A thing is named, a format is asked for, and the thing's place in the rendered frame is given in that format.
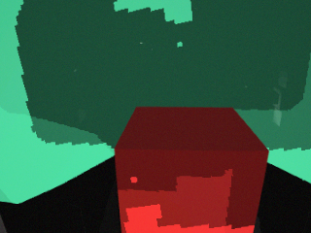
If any red block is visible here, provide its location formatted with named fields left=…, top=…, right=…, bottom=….
left=114, top=106, right=268, bottom=233

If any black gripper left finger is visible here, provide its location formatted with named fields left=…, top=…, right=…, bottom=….
left=0, top=155, right=121, bottom=233

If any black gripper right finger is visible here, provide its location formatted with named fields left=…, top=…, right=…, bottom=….
left=253, top=163, right=311, bottom=233

